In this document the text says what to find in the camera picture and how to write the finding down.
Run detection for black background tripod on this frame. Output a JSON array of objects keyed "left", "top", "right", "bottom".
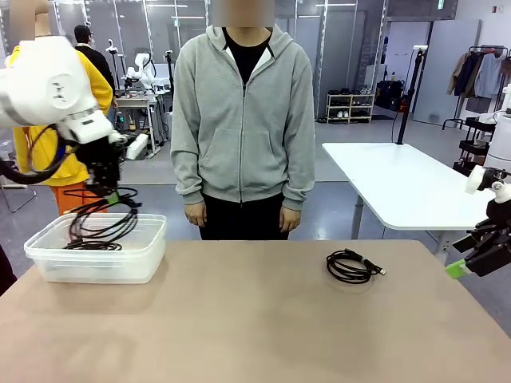
[{"left": 164, "top": 49, "right": 177, "bottom": 113}]

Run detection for black pole with white top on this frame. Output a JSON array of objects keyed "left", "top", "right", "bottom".
[{"left": 394, "top": 45, "right": 429, "bottom": 146}]

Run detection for black utility cart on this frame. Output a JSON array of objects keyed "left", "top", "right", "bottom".
[{"left": 452, "top": 116, "right": 498, "bottom": 181}]

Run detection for background workbench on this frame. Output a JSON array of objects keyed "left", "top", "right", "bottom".
[{"left": 113, "top": 92, "right": 173, "bottom": 157}]

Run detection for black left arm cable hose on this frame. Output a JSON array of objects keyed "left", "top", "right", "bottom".
[{"left": 0, "top": 122, "right": 81, "bottom": 186}]

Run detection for white rounded machine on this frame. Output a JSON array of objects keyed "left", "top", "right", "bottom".
[{"left": 481, "top": 84, "right": 511, "bottom": 171}]

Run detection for person's right forearm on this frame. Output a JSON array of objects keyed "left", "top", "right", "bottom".
[{"left": 170, "top": 143, "right": 205, "bottom": 207}]

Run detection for person's left forearm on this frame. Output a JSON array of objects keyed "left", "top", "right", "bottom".
[{"left": 280, "top": 143, "right": 317, "bottom": 213}]

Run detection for person's black trousers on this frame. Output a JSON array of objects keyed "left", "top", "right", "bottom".
[{"left": 198, "top": 191, "right": 291, "bottom": 241}]

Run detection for clear plastic storage container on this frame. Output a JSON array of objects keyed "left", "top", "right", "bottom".
[{"left": 23, "top": 212, "right": 168, "bottom": 285}]

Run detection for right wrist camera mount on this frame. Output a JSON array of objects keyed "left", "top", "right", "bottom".
[{"left": 481, "top": 168, "right": 511, "bottom": 203}]

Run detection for grey zip hoodie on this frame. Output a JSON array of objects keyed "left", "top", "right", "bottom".
[{"left": 170, "top": 22, "right": 317, "bottom": 212}]

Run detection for thick black power cable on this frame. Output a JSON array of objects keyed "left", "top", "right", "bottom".
[{"left": 62, "top": 240, "right": 124, "bottom": 252}]

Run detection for person's left hand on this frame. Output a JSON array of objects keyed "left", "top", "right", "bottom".
[{"left": 279, "top": 207, "right": 302, "bottom": 234}]

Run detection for person's right hand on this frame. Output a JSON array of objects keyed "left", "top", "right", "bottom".
[{"left": 184, "top": 203, "right": 207, "bottom": 228}]

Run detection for black USB cable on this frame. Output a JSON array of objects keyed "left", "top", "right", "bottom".
[{"left": 326, "top": 247, "right": 387, "bottom": 285}]

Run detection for background person in black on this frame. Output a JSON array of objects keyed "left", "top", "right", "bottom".
[{"left": 73, "top": 24, "right": 120, "bottom": 111}]

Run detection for mannequin orange trousers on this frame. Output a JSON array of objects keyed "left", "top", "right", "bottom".
[{"left": 48, "top": 181, "right": 109, "bottom": 217}]

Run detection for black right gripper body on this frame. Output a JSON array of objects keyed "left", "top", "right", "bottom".
[{"left": 465, "top": 196, "right": 511, "bottom": 278}]

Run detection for clothes rack with garments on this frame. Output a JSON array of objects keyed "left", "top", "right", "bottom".
[{"left": 442, "top": 45, "right": 511, "bottom": 131}]

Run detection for metal folding chair frame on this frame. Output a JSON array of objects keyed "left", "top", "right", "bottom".
[{"left": 0, "top": 181, "right": 38, "bottom": 214}]

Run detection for wooden shoe rack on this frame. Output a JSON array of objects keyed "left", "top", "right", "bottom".
[{"left": 326, "top": 92, "right": 376, "bottom": 125}]

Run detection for dark rounded object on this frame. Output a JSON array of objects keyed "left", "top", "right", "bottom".
[{"left": 0, "top": 242, "right": 18, "bottom": 297}]

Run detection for beige mannequin neck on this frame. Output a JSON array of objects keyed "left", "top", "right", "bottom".
[{"left": 33, "top": 0, "right": 53, "bottom": 40}]

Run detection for thin black cable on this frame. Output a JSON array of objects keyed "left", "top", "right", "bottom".
[{"left": 62, "top": 186, "right": 144, "bottom": 247}]

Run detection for white side table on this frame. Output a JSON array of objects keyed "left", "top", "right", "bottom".
[{"left": 322, "top": 142, "right": 511, "bottom": 257}]

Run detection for black bags by wall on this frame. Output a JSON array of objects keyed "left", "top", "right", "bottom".
[{"left": 376, "top": 78, "right": 409, "bottom": 113}]

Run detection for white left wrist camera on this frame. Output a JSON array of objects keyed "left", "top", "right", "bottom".
[{"left": 125, "top": 132, "right": 150, "bottom": 161}]

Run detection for mannequin yellow hoodie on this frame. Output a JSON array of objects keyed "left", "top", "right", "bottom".
[{"left": 11, "top": 44, "right": 115, "bottom": 188}]

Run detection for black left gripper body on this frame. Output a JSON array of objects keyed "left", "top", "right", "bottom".
[{"left": 78, "top": 138, "right": 124, "bottom": 191}]

